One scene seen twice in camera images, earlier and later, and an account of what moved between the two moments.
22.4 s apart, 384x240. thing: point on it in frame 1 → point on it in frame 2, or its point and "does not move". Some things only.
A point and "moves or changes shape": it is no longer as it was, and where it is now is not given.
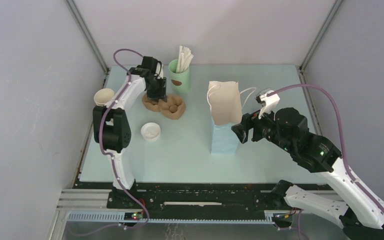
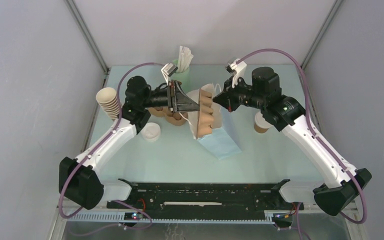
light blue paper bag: (224, 103) moves or changes shape
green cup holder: (180, 82) does not move
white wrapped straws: (185, 57) does not move
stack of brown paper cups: (103, 96) does not move
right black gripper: (248, 121) → (226, 98)
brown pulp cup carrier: (174, 108) moves or changes shape
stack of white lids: (150, 132) does not move
